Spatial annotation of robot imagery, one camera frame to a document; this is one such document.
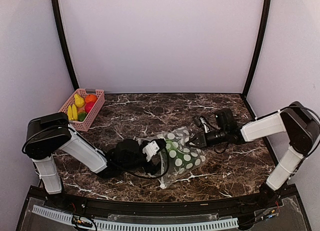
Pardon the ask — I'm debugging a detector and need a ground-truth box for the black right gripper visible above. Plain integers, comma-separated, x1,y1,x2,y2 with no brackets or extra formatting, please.
186,126,228,149

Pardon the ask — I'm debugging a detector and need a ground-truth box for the clear polka dot zip bag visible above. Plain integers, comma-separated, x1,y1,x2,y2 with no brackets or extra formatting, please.
138,126,206,189

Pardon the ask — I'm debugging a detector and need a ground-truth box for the green fake vegetable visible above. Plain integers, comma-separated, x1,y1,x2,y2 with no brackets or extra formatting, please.
166,139,202,169

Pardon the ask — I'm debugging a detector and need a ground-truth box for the red fake apple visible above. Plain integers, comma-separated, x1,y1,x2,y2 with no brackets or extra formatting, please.
84,101,95,114

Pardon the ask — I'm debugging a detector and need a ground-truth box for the orange fake orange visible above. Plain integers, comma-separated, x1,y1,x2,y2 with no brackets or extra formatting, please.
84,94,98,104

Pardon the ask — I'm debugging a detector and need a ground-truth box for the green orange fake pepper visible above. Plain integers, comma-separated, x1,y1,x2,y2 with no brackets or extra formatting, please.
77,110,88,122

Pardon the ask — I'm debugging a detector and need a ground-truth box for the yellow fake lemon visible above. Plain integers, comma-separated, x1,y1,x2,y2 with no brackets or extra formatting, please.
74,93,85,108

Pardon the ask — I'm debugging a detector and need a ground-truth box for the yellow fake banana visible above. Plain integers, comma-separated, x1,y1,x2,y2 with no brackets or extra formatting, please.
67,104,78,121

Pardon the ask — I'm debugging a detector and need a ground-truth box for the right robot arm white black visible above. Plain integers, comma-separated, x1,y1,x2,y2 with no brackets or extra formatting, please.
186,101,320,208

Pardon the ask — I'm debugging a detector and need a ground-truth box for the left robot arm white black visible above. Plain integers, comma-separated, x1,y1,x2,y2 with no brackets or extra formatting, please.
21,112,169,209

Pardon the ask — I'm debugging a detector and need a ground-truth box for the pink perforated plastic basket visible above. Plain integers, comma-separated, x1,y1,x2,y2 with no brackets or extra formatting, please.
59,88,105,132

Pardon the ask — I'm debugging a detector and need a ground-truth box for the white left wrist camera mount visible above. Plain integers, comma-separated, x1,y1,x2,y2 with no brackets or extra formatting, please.
142,140,160,162

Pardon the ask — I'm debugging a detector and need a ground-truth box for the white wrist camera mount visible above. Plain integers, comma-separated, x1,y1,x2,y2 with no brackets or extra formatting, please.
142,140,160,162
199,116,211,133

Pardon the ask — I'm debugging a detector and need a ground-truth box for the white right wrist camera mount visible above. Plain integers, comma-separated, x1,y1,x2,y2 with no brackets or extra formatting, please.
199,116,211,133

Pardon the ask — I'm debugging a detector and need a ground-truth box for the white slotted cable duct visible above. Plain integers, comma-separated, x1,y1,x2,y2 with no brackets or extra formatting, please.
31,205,239,231

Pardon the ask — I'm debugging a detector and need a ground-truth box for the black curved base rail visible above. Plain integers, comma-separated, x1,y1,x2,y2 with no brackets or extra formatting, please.
27,184,297,217

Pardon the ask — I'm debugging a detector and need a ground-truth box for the right black frame post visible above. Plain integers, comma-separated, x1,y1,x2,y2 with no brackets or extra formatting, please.
241,0,271,100

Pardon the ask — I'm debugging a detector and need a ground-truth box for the black frame post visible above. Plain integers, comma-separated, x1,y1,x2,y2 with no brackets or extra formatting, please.
51,0,80,90
241,0,271,100

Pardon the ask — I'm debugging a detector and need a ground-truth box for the left black frame post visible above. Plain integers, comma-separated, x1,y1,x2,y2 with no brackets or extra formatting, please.
51,0,80,90

